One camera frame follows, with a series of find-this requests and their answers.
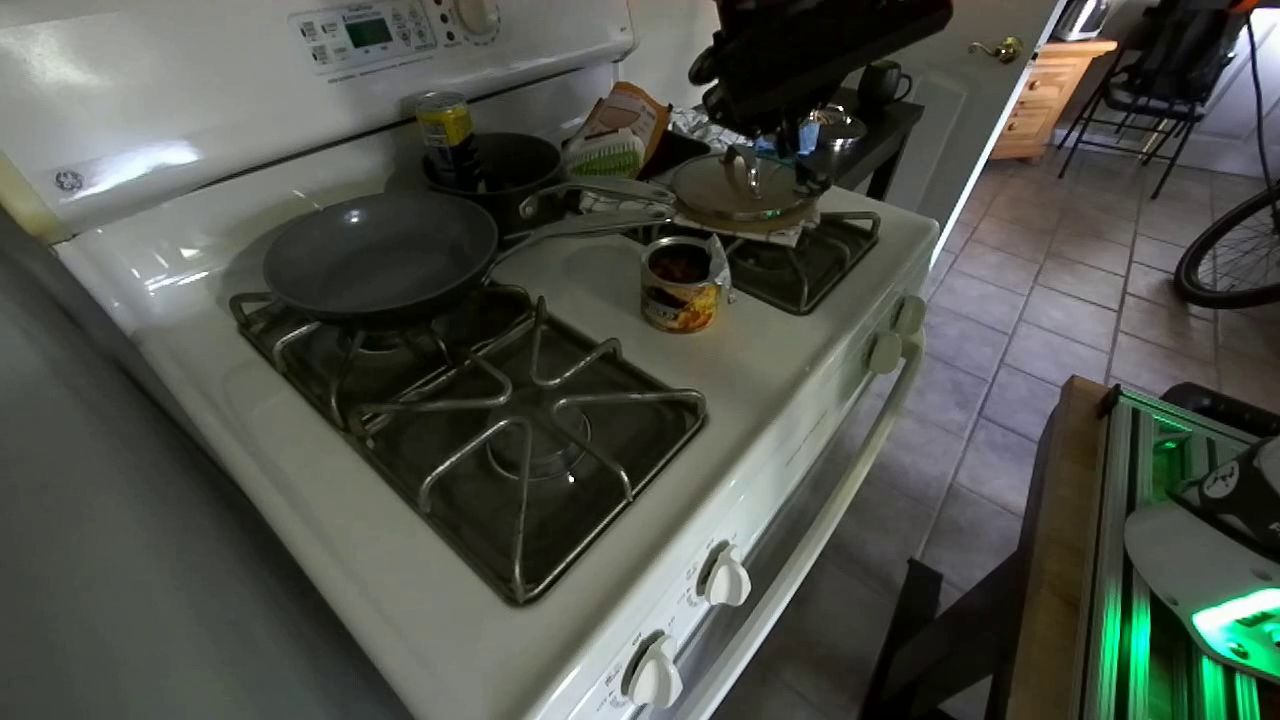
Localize black mug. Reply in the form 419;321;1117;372
856;58;919;120

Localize green lit aluminium frame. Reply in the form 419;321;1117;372
1084;381;1280;720

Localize wooden board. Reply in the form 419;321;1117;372
1002;372;1120;720

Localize white stove knob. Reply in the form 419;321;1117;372
690;540;754;612
618;627;688;714
865;329;913;377
887;292;931;338

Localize grey door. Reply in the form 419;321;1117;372
875;0;1072;262

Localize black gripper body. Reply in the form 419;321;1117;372
684;0;961;137

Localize white GE gas stove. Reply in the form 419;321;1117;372
0;0;945;720

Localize small black burner grate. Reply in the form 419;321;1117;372
622;205;882;321

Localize large black burner grate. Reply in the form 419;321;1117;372
228;274;710;608

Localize small black pan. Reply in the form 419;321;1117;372
419;129;681;232

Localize brass door knob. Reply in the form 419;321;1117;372
967;33;1026;67

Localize bicycle wheel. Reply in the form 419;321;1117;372
1167;184;1280;313

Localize white oven door handle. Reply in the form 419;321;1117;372
664;338;928;720

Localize black metal chair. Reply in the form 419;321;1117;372
1056;0;1250;205

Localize grey frying pan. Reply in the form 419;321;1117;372
261;186;677;322

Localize glass pot lid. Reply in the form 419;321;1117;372
659;147;825;247

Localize cardboard food box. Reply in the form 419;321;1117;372
564;80;677;184

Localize crumpled aluminium foil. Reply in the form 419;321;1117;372
667;104;751;154

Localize wooden cabinet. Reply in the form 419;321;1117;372
990;37;1122;169

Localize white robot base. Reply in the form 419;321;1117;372
1120;427;1280;688

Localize clear glass bowl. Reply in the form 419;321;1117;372
802;98;867;169

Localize yellow topped dark can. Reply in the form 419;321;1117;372
409;89;478;193

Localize black stand legs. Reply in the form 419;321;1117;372
856;549;1030;720

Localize open tin can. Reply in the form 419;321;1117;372
637;232;737;337

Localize blue cloth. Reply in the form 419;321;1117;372
783;117;825;163

